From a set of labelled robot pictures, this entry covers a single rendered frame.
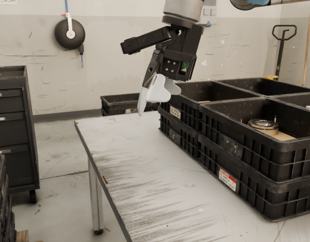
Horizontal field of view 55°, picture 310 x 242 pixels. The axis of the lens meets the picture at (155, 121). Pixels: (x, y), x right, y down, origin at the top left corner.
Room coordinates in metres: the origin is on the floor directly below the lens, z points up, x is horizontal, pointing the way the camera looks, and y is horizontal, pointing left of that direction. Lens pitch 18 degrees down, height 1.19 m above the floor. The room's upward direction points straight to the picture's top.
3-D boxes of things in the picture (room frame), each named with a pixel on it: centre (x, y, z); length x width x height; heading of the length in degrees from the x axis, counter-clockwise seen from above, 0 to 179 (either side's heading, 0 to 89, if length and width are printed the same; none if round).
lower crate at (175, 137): (1.26, -0.22, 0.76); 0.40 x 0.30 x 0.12; 21
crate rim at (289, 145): (0.88, -0.36, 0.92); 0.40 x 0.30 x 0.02; 21
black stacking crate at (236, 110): (0.88, -0.36, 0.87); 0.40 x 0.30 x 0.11; 21
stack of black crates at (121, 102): (2.56, 0.25, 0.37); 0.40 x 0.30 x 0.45; 112
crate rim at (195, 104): (1.26, -0.22, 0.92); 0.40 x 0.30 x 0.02; 21
